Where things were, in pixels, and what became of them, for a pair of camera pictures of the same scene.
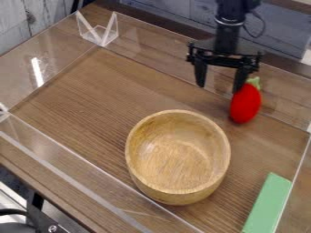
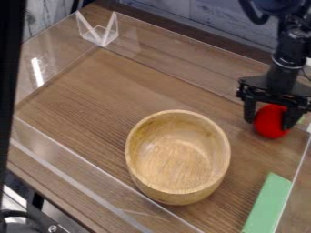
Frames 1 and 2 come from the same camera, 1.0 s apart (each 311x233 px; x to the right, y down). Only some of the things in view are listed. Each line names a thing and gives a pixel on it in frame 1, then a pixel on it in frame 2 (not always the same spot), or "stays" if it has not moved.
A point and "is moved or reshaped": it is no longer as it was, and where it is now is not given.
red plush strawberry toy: [245, 102] is moved or reshaped
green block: [265, 210] stays
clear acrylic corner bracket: [100, 35] stays
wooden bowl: [177, 156] stays
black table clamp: [36, 218] stays
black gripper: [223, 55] -> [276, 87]
